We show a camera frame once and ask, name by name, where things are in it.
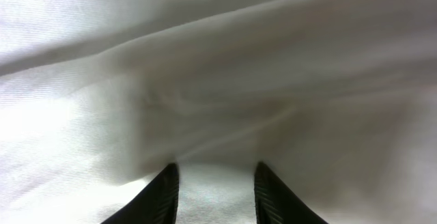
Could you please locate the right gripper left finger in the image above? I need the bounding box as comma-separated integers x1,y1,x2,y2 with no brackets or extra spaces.
102,163,180,224

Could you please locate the white t-shirt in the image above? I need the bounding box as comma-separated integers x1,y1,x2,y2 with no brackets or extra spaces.
1,0,436,223

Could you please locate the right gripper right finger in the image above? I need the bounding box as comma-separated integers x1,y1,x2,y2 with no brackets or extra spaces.
254,162,328,224

